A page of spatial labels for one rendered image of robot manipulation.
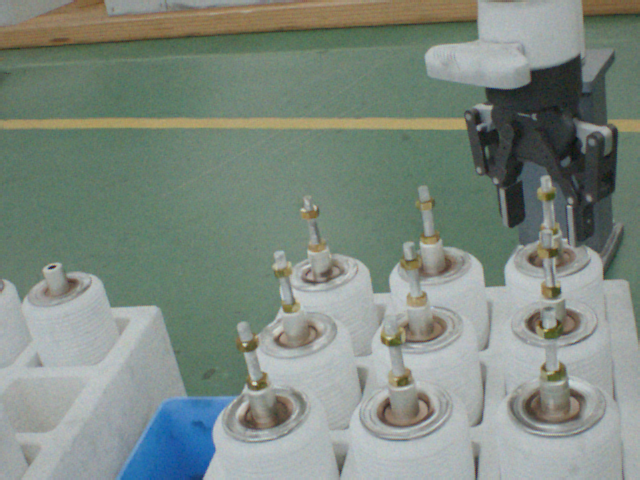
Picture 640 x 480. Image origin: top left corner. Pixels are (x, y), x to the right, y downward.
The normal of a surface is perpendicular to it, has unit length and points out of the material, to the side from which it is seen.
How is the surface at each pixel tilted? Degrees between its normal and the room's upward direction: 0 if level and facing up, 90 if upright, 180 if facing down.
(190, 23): 90
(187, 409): 88
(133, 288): 0
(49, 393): 90
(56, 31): 90
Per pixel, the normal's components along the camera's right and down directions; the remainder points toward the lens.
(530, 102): -0.27, 0.47
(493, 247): -0.18, -0.88
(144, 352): 0.96, -0.07
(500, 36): -0.65, 0.40
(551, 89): 0.16, 0.41
